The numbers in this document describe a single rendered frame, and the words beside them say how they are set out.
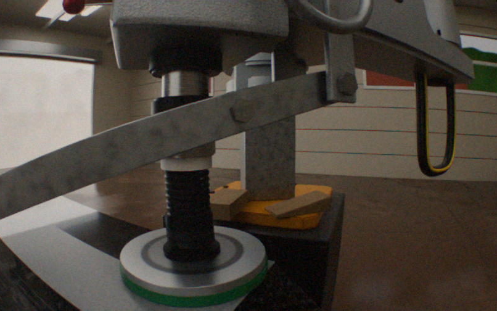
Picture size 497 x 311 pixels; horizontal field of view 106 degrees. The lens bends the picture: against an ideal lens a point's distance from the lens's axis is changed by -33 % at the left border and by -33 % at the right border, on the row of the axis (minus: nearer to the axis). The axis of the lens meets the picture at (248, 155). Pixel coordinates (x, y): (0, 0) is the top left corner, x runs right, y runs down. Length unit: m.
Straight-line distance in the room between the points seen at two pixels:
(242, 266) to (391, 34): 0.42
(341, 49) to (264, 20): 0.14
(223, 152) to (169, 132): 6.89
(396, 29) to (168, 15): 0.37
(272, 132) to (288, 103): 0.65
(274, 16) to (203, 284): 0.31
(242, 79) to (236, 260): 0.71
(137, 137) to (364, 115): 5.91
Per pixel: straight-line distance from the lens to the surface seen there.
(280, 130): 1.01
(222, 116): 0.32
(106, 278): 0.41
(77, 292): 0.39
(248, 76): 0.97
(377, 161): 6.14
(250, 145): 1.00
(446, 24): 0.79
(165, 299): 0.33
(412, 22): 0.57
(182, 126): 0.31
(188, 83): 0.35
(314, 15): 0.28
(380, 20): 0.47
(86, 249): 0.51
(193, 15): 0.29
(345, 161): 6.19
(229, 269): 0.35
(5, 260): 0.58
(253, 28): 0.31
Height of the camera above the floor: 1.05
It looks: 6 degrees down
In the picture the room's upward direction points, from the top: 1 degrees counter-clockwise
